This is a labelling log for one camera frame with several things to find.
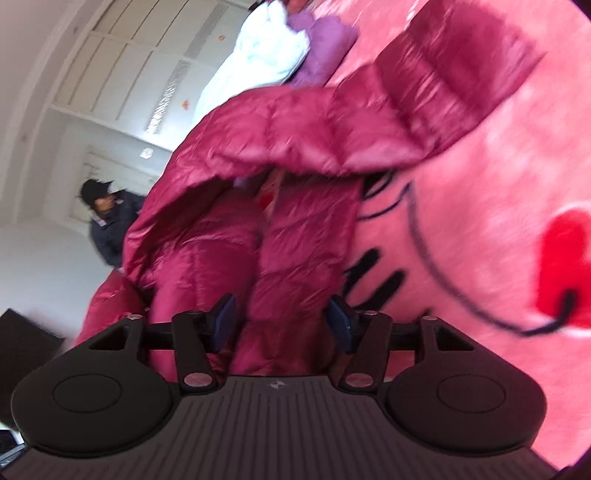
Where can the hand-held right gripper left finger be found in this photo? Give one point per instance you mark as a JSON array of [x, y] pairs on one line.
[[222, 323]]

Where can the purple folded garment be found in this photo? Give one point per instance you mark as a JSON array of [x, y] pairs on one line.
[[323, 46]]

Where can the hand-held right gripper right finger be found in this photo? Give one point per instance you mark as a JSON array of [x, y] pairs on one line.
[[337, 323]]

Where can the pink printed blanket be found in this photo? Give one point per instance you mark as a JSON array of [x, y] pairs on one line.
[[485, 184]]

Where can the white wardrobe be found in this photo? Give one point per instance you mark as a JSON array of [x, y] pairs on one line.
[[129, 69]]

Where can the magenta down jacket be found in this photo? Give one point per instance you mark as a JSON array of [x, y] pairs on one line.
[[300, 134]]

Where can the black furniture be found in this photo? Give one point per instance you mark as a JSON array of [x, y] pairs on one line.
[[23, 350]]

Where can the white folded garment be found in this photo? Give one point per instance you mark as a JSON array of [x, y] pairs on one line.
[[258, 60]]

